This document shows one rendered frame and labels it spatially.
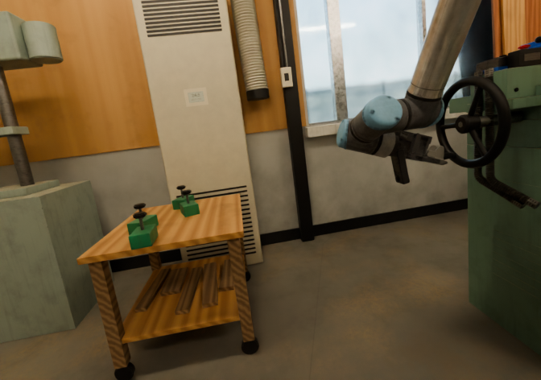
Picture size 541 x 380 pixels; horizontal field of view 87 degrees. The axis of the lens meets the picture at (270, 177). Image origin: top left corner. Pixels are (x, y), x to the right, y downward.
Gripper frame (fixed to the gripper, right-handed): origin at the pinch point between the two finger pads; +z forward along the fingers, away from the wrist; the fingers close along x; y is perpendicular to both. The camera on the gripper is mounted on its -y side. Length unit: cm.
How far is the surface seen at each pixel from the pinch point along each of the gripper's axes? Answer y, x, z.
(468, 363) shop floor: -64, -8, 25
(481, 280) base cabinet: -42, 13, 42
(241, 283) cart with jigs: -60, 12, -55
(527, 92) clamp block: 25.9, -6.7, 14.7
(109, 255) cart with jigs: -55, 9, -102
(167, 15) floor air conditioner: 50, 89, -121
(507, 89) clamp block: 25.3, -6.7, 8.0
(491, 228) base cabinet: -19.0, 8.5, 33.8
